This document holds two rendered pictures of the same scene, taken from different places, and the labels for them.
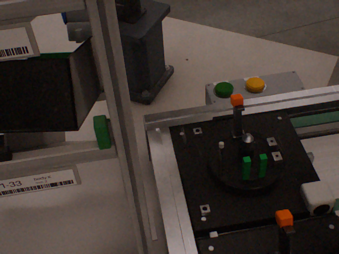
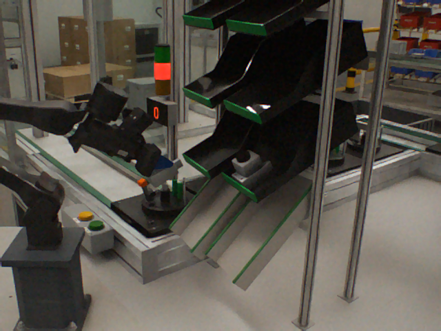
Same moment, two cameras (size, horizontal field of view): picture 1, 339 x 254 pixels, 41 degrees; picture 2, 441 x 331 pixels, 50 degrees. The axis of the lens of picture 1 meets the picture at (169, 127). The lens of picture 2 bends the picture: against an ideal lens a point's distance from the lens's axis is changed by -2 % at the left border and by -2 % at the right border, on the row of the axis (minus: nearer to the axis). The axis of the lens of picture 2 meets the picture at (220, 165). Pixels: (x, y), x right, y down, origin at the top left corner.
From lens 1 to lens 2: 150 cm
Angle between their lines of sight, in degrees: 96
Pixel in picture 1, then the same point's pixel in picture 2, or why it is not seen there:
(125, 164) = not seen: hidden behind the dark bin
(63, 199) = (220, 305)
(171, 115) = (134, 240)
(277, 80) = (75, 212)
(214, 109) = (118, 227)
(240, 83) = (85, 223)
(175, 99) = not seen: hidden behind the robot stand
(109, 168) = (176, 295)
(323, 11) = not seen: outside the picture
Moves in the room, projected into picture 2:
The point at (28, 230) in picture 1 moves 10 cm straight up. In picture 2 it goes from (258, 310) to (260, 275)
